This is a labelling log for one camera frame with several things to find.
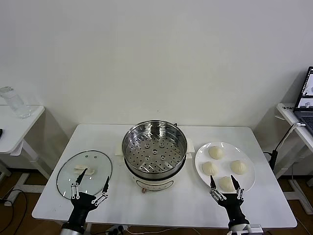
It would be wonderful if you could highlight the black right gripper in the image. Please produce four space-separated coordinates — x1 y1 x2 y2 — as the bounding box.
209 175 250 227

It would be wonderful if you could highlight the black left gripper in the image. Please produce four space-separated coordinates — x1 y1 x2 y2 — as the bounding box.
66 167 110 231

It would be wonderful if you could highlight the white steamed baozi bun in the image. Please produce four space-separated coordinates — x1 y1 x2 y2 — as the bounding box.
219 176 236 193
201 161 218 176
208 145 224 160
230 160 248 175

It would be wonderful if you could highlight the round glass pot lid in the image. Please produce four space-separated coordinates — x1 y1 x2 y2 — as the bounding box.
56 150 113 199

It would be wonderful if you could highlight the stainless steel steamer basket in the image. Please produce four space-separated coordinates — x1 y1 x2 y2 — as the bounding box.
121 119 189 181

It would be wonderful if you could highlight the white round plate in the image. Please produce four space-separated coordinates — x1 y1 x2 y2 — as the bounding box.
195 141 257 193

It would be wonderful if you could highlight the white power strip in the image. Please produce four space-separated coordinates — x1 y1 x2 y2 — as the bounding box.
106 224 130 235

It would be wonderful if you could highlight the white electric cooker pot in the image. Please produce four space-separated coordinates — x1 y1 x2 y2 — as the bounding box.
114 138 195 194

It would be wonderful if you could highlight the white desk with label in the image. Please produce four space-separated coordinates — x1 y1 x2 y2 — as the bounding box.
276 102 313 213

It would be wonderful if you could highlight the white side table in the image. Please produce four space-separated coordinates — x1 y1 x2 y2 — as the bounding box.
0 104 53 194

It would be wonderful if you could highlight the open dark laptop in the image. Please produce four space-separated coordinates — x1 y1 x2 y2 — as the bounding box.
293 66 313 137

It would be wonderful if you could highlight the clear glass jar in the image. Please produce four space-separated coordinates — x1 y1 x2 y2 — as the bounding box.
0 86 33 120

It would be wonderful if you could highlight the laptop power cable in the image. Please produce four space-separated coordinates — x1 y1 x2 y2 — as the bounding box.
263 121 306 173

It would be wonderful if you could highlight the black floor cable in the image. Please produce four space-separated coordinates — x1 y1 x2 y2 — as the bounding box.
0 188 28 235

